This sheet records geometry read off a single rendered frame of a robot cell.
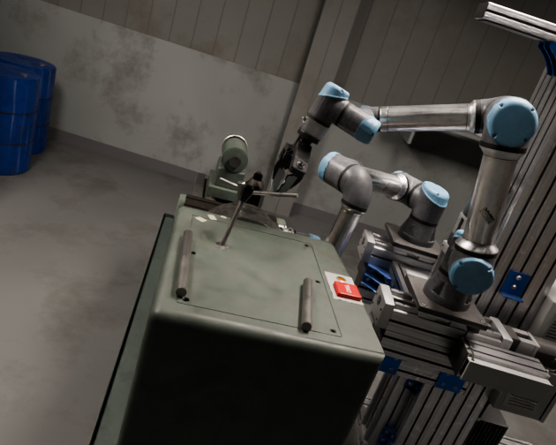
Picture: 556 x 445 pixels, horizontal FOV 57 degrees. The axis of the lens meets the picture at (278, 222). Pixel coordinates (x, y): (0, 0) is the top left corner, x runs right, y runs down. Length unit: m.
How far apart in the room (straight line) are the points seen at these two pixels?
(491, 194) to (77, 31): 4.76
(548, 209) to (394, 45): 3.63
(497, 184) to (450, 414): 1.04
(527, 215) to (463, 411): 0.80
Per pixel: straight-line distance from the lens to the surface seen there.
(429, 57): 5.34
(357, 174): 1.77
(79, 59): 5.66
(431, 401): 2.13
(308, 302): 1.12
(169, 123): 5.45
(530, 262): 1.92
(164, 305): 1.01
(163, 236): 2.93
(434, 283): 1.68
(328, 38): 5.01
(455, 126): 1.57
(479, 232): 1.48
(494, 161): 1.45
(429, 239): 2.12
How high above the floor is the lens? 1.80
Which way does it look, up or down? 21 degrees down
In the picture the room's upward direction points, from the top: 18 degrees clockwise
